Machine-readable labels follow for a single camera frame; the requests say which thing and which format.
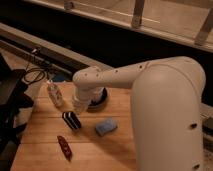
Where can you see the black equipment stand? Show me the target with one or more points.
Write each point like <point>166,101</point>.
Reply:
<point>12,98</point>

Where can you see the red pocket knife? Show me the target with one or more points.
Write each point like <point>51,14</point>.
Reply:
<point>65,147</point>

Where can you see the clear plastic bottle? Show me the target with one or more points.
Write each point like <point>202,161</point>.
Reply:
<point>54,93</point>

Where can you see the black and white eraser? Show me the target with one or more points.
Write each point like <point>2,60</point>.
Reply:
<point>71,120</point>

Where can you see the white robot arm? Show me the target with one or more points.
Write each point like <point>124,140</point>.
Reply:
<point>165,109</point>

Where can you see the black bowl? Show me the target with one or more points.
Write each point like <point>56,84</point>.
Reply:
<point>100,100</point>

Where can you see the blue sponge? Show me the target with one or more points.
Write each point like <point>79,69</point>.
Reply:
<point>106,126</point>

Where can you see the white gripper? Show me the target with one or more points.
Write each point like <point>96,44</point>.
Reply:
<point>83,97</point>

